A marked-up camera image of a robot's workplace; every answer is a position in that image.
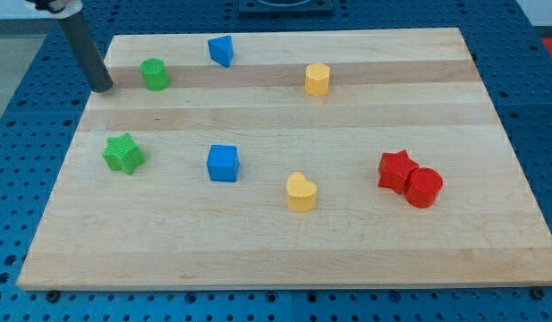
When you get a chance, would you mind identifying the white rod mount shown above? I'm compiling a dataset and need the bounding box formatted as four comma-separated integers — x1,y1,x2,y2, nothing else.
25,0,83,19

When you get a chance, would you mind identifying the green star block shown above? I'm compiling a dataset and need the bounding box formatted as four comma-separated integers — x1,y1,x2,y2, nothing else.
102,132,145,174

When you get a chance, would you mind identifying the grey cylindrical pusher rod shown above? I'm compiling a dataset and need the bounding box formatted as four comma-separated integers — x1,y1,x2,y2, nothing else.
57,11,114,93

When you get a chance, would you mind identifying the blue triangle block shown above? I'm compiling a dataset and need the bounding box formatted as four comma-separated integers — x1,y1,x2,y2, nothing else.
208,35,234,68

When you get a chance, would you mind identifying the wooden board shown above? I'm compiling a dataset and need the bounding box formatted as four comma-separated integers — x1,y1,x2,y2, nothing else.
18,28,552,291

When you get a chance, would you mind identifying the green cylinder block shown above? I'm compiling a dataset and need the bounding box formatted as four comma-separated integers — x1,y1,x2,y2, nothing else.
140,58,170,91

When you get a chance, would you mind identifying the red star block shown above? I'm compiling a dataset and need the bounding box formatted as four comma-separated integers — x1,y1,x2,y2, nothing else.
378,150,420,194

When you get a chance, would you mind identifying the red cylinder block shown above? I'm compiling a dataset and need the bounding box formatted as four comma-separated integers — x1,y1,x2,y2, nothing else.
404,167,444,208

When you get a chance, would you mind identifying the blue cube block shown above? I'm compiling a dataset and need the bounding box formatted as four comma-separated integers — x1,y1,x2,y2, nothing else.
207,145,240,182

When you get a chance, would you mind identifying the yellow hexagon block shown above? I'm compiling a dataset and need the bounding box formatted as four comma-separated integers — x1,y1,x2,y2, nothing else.
305,63,331,97

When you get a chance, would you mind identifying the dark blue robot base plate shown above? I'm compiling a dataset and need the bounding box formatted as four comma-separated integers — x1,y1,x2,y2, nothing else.
234,0,334,15

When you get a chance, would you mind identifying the yellow heart block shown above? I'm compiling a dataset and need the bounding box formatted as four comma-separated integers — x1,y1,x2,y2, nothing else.
286,172,318,212

